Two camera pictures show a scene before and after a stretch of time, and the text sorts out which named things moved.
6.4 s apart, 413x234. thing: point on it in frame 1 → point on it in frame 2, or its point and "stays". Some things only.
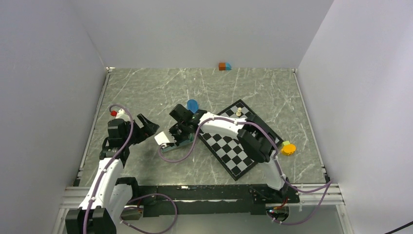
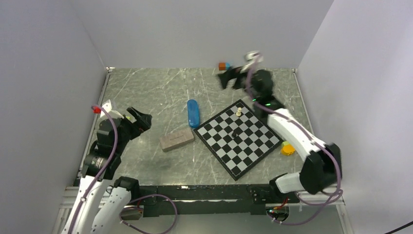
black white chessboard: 226,146 stays
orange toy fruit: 288,149 stays
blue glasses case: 192,105 stays
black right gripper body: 183,125 → 241,81
